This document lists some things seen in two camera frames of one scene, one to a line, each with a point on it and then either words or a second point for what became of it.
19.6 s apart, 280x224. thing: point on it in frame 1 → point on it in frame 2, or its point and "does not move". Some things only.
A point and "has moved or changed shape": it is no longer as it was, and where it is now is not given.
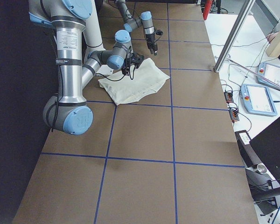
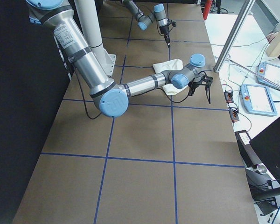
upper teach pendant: x=274 y=73 does not move
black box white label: x=248 y=155 does not move
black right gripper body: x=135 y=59 → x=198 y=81
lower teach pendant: x=257 y=100 does not move
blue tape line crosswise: x=166 y=105 does not move
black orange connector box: x=228 y=97 does not move
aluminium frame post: x=217 y=67 does not move
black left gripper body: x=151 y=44 → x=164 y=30
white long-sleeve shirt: x=143 y=79 has moved or changed shape
